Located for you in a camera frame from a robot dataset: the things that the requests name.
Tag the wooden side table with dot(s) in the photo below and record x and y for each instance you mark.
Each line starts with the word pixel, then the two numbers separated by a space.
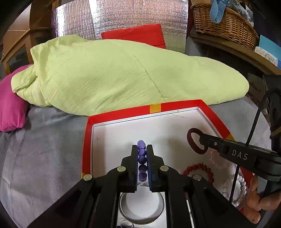
pixel 261 74

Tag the silver bangle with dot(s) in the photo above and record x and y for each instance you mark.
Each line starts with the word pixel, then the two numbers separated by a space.
pixel 141 208

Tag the magenta pillow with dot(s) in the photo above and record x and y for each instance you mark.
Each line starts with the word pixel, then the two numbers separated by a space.
pixel 13 107

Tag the blue cloth in basket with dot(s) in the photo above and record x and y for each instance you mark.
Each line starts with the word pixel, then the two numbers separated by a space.
pixel 217 10

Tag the light blue cardboard box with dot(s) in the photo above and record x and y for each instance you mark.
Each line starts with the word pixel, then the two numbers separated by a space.
pixel 271 47

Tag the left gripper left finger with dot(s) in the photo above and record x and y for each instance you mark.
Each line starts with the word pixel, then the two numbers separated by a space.
pixel 129 177

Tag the red shallow box tray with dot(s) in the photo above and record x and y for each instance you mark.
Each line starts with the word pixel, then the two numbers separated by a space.
pixel 195 193

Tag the wooden cabinet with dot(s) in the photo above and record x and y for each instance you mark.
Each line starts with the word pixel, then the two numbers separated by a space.
pixel 32 27

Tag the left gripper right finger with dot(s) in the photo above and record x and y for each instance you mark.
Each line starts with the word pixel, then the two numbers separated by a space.
pixel 156 171

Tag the right hand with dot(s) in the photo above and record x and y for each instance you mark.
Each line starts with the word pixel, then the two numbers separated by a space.
pixel 254 203

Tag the grey bed blanket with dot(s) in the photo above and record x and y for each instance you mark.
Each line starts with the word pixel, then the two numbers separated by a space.
pixel 40 162

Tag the small red cushion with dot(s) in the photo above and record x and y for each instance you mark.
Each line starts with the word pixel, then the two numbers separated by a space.
pixel 150 34

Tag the silver foil insulation panel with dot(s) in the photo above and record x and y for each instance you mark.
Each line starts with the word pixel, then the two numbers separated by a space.
pixel 89 19

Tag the light green folded duvet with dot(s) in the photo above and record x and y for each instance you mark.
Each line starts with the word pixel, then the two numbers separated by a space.
pixel 84 77

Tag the white patterned small box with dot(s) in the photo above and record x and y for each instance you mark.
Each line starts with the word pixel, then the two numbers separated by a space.
pixel 266 55

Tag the wicker basket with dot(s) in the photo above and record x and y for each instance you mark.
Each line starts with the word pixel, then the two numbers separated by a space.
pixel 233 27

